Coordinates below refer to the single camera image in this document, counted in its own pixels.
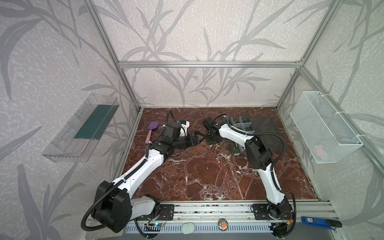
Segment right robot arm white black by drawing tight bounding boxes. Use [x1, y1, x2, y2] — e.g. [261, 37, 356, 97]
[203, 118, 292, 220]

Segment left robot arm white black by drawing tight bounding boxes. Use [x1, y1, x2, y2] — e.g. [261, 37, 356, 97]
[81, 130, 207, 233]

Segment purple pink spatula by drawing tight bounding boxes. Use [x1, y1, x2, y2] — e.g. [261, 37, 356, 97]
[145, 121, 159, 145]

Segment clear compartment organizer box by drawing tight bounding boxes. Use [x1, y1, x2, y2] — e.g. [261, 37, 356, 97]
[227, 115, 290, 157]

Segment round red sticker button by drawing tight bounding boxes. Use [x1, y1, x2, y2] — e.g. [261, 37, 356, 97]
[218, 218, 229, 231]

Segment blue black handheld tool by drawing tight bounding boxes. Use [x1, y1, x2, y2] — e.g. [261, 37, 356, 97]
[300, 217, 343, 230]

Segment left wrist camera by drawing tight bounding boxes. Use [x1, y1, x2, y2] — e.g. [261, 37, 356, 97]
[164, 120, 190, 139]

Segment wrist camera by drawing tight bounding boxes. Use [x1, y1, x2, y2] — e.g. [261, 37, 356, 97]
[203, 117, 217, 131]
[164, 120, 190, 139]

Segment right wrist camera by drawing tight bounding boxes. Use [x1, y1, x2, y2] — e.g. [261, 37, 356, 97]
[203, 117, 217, 131]

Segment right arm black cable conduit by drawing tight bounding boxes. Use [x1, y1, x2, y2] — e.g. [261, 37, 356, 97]
[212, 113, 297, 235]

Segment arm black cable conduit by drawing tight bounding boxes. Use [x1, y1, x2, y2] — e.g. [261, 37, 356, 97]
[80, 157, 149, 232]
[212, 113, 297, 235]

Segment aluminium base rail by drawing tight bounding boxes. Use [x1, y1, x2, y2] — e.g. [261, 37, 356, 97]
[121, 201, 338, 235]

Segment clear wall tray green mat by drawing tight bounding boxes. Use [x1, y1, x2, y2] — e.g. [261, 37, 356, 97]
[42, 94, 120, 163]

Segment white wire mesh basket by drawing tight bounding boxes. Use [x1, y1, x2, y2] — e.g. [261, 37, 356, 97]
[291, 91, 364, 164]

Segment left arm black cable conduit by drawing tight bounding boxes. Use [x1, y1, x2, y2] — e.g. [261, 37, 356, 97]
[80, 157, 149, 232]

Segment aluminium frame post left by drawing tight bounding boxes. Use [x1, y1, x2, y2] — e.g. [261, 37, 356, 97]
[85, 0, 141, 111]

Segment aluminium frame post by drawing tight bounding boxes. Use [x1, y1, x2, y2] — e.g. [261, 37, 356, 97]
[85, 0, 141, 111]
[276, 0, 344, 110]

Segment aluminium frame post right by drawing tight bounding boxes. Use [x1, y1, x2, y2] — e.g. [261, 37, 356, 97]
[276, 0, 344, 110]

